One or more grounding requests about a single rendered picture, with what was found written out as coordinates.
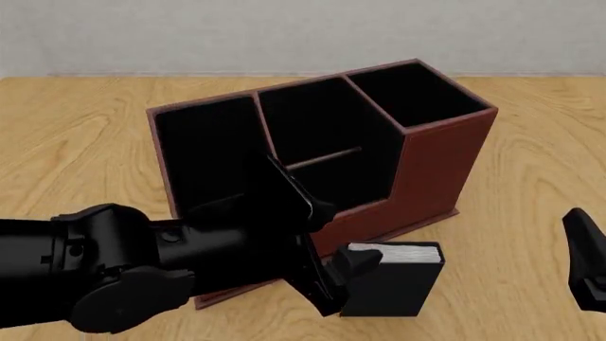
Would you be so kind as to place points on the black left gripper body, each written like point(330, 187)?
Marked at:
point(316, 280)

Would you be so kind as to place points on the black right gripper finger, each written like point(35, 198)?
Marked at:
point(583, 241)

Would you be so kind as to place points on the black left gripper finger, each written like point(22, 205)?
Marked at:
point(356, 256)

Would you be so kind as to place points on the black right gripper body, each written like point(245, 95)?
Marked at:
point(592, 296)

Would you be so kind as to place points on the black book with white pages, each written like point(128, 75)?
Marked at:
point(393, 286)

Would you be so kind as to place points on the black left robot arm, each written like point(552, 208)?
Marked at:
point(94, 263)

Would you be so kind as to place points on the red-brown desk caddy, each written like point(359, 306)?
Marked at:
point(440, 170)

